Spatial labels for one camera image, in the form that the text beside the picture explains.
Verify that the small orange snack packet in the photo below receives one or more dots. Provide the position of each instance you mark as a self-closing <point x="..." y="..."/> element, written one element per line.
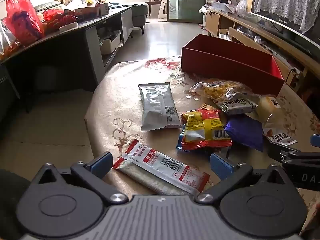
<point x="206" y="107"/>

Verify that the clear plastic bags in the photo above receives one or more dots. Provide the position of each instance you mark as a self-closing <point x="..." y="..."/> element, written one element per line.
<point x="237" y="7"/>

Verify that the clear bag of yellow snacks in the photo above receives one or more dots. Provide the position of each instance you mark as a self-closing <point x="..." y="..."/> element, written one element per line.
<point x="217" y="90"/>

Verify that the small white and red packet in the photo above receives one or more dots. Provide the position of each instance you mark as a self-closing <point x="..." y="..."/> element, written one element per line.
<point x="280" y="136"/>

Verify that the red cardboard box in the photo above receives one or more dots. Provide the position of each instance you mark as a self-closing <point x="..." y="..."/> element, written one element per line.
<point x="225" y="65"/>

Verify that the long red-edged white packet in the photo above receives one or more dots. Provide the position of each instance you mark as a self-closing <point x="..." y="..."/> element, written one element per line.
<point x="160" y="162"/>

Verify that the red bag of oranges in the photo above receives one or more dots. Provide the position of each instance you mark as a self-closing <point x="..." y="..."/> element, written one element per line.
<point x="57" y="17"/>

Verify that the white folding stool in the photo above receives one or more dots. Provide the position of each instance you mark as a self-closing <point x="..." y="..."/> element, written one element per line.
<point x="163" y="3"/>

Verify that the large red plastic bag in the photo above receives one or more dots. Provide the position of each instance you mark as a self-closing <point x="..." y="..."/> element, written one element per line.
<point x="22" y="22"/>

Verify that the green and white snack packet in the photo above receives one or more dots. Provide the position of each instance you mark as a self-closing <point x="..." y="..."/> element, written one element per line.
<point x="237" y="105"/>

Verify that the wooden television stand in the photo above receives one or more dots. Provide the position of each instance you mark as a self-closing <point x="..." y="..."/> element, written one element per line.
<point x="220" y="21"/>

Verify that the clear bread bun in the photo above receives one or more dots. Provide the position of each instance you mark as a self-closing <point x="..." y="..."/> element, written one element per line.
<point x="265" y="106"/>

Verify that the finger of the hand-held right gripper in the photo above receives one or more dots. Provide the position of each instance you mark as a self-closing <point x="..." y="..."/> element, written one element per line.
<point x="315" y="140"/>
<point x="282" y="152"/>

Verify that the purple snack packet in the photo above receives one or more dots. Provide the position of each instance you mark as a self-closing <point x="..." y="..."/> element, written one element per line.
<point x="243" y="130"/>

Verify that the small brown cardboard box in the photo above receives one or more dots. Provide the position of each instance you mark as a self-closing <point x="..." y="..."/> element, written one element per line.
<point x="104" y="8"/>

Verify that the glass sliding door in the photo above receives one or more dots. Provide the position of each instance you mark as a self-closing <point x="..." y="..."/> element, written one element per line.
<point x="187" y="0"/>

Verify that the flat screen television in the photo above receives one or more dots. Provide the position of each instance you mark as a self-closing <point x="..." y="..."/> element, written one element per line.
<point x="275" y="23"/>

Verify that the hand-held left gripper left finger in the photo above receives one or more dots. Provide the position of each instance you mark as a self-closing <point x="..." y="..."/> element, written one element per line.
<point x="102" y="163"/>

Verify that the orange cardboard box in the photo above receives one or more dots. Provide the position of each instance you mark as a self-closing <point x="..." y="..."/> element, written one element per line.
<point x="87" y="10"/>

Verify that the silver foil snack packet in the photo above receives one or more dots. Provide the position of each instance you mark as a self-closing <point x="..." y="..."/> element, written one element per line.
<point x="155" y="105"/>

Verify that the blue snack packet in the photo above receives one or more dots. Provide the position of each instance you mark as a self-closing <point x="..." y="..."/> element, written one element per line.
<point x="180" y="140"/>

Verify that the white storage box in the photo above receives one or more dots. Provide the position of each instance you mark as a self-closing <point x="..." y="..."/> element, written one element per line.
<point x="110" y="44"/>

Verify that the grey sofa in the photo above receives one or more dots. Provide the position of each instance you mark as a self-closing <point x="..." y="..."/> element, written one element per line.
<point x="138" y="15"/>

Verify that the dark low cabinet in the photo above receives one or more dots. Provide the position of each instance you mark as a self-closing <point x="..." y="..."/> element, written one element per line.
<point x="62" y="50"/>

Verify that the yellow and red snack packet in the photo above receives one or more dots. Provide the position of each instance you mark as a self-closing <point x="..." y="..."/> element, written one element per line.
<point x="202" y="127"/>

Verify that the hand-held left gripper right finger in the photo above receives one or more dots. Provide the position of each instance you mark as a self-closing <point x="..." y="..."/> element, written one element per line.
<point x="220" y="164"/>

